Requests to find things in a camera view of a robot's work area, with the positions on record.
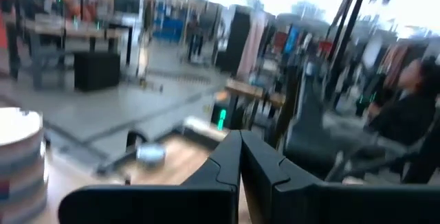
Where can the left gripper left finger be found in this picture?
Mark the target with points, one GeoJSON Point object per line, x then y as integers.
{"type": "Point", "coordinates": [154, 203]}

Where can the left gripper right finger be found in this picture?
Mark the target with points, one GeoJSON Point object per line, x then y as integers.
{"type": "Point", "coordinates": [343, 203]}

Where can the plain-lid silver seafood can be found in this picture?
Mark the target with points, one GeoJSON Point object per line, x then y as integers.
{"type": "Point", "coordinates": [151, 153]}

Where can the person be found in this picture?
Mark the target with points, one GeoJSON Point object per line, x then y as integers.
{"type": "Point", "coordinates": [405, 117]}

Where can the black device green light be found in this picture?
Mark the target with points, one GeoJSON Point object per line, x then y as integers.
{"type": "Point", "coordinates": [223, 117]}

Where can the wooden background table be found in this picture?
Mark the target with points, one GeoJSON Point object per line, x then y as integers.
{"type": "Point", "coordinates": [254, 93]}
{"type": "Point", "coordinates": [68, 28]}

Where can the black cube box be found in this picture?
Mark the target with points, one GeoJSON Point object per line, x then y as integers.
{"type": "Point", "coordinates": [96, 71]}

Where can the black aluminium rig frame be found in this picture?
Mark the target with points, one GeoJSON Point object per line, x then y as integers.
{"type": "Point", "coordinates": [347, 28]}

